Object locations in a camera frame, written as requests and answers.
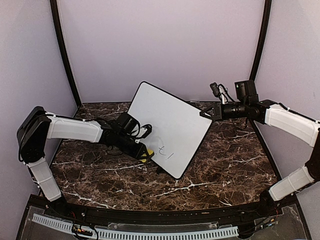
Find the yellow black eraser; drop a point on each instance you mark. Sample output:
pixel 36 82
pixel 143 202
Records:
pixel 145 157

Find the left black frame post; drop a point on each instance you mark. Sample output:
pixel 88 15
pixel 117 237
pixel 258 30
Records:
pixel 63 52

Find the black front rail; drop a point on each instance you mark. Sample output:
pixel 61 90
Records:
pixel 235 215

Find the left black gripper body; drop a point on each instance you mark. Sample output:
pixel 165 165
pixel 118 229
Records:
pixel 134 152

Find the white slotted cable duct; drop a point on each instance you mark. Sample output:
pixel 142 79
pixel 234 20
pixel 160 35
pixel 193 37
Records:
pixel 118 231

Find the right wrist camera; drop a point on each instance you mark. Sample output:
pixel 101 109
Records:
pixel 220 92

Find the black frame post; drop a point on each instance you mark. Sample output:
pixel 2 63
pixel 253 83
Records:
pixel 261 39
pixel 63 52

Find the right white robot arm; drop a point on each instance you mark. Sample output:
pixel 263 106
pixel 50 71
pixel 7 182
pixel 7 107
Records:
pixel 271 113

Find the white whiteboard black frame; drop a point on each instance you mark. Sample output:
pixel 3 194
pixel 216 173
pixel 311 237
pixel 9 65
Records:
pixel 177 127

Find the right black frame post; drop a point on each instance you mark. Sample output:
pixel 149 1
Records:
pixel 261 39

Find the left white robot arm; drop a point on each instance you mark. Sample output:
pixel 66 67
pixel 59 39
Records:
pixel 124 133

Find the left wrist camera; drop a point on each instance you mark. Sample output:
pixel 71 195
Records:
pixel 142 132

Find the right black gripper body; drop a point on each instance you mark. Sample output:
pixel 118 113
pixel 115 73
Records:
pixel 218 107

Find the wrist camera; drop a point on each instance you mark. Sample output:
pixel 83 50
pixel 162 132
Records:
pixel 220 92
pixel 142 132

